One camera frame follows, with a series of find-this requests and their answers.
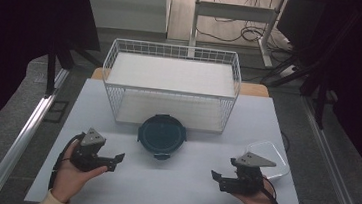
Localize hand-held gripper black cable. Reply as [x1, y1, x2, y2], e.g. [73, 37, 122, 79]
[259, 175, 284, 204]
[47, 129, 86, 194]

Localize wooden table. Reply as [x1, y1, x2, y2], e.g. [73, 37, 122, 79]
[90, 66, 271, 98]

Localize white cabinet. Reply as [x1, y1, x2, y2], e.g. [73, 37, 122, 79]
[79, 0, 173, 36]

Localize round dark blue lidded container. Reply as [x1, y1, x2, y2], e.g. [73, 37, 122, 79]
[134, 111, 190, 164]

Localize black stand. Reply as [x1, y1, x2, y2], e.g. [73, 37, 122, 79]
[42, 33, 107, 104]
[255, 46, 343, 132]

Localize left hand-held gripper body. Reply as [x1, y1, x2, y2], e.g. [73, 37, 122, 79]
[68, 125, 116, 176]

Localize black floor cables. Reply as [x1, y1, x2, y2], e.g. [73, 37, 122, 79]
[193, 0, 302, 66]

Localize right hand-held gripper black cable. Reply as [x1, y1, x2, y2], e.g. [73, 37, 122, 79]
[259, 175, 284, 204]

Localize white wire basket rack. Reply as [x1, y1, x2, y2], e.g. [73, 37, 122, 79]
[97, 36, 245, 136]

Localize metal rail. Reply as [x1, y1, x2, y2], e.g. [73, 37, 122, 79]
[0, 61, 72, 204]
[291, 95, 362, 204]

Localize left hand-held gripper black cable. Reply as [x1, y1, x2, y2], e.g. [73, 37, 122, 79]
[47, 129, 86, 194]

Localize person's left hand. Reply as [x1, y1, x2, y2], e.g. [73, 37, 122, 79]
[50, 138, 112, 204]

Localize black square floor frame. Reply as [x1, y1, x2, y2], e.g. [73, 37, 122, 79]
[42, 98, 71, 125]

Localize white desk frame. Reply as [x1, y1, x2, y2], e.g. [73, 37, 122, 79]
[186, 0, 289, 71]

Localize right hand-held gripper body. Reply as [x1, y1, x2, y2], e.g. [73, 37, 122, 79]
[218, 148, 278, 198]

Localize clear rectangular lidded container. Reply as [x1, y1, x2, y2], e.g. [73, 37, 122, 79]
[241, 137, 295, 185]

